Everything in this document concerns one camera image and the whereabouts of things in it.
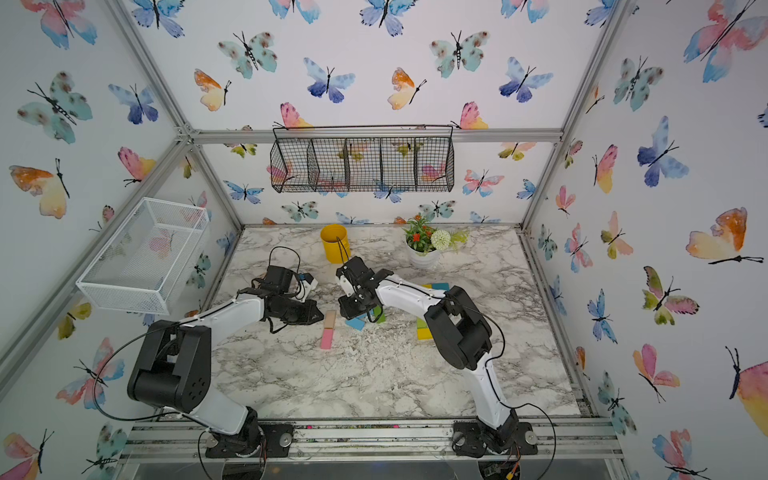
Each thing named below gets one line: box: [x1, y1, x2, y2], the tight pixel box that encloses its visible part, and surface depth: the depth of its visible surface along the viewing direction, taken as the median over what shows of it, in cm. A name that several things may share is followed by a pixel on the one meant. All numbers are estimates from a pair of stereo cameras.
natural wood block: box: [324, 310, 337, 329], surface depth 97 cm
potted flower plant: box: [402, 214, 469, 269], surface depth 100 cm
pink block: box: [320, 329, 334, 350], surface depth 93 cm
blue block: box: [345, 314, 366, 332], surface depth 95 cm
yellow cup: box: [320, 224, 351, 264], surface depth 107 cm
